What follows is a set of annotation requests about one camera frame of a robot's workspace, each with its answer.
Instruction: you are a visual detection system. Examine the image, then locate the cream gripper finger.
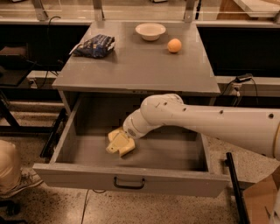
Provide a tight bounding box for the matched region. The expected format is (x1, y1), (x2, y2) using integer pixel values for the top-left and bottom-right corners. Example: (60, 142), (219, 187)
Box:
(106, 143), (120, 153)
(108, 127), (125, 142)

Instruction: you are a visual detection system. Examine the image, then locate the yellow sponge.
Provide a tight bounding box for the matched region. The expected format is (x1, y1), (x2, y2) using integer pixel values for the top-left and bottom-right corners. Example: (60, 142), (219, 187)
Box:
(119, 138), (136, 157)

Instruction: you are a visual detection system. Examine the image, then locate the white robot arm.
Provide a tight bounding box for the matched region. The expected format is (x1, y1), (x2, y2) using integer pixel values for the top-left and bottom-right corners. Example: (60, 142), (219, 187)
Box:
(107, 94), (280, 160)

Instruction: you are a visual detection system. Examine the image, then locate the grey open top drawer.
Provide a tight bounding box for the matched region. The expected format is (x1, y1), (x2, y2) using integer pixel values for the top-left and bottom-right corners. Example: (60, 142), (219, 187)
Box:
(32, 93), (232, 199)

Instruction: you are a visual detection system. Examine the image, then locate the grey cabinet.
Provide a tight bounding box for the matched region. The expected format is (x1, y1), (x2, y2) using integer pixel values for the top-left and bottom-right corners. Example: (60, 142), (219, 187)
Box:
(52, 21), (220, 121)

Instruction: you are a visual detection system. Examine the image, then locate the grey sneaker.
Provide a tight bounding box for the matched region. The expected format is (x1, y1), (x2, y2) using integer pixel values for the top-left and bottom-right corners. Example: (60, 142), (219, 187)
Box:
(0, 169), (43, 199)

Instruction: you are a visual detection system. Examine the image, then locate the blue chip bag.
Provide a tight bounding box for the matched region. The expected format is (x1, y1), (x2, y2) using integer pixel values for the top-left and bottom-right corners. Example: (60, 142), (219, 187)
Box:
(70, 34), (115, 59)

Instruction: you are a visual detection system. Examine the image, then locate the person's beige trouser leg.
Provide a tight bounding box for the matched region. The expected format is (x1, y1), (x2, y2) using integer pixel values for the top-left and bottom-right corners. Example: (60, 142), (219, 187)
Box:
(0, 140), (21, 194)

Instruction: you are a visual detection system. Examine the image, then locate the orange fruit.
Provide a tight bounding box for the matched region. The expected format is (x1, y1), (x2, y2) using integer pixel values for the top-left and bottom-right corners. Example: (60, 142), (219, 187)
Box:
(167, 38), (182, 53)

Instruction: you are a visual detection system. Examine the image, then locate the white bowl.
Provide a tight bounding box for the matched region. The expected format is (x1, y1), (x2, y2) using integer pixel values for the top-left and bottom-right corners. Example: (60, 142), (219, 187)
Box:
(135, 23), (166, 41)

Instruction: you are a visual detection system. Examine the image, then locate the black power adapter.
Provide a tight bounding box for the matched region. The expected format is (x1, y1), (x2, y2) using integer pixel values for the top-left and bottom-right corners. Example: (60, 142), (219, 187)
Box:
(234, 73), (253, 83)

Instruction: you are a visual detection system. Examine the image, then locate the black metal bar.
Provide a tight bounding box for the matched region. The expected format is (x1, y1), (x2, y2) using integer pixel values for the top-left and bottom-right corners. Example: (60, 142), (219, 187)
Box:
(225, 152), (249, 224)

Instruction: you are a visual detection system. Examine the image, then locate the cardboard box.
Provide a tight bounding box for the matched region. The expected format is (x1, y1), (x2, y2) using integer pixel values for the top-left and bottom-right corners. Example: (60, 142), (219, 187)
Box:
(243, 166), (280, 224)

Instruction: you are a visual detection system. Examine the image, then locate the black drawer handle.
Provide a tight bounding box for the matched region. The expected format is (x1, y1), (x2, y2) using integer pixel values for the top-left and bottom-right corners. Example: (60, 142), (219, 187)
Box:
(113, 177), (145, 190)

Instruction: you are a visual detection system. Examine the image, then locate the black cable on floor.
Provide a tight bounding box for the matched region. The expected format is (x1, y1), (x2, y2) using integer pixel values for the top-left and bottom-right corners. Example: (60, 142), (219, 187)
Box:
(80, 188), (107, 224)

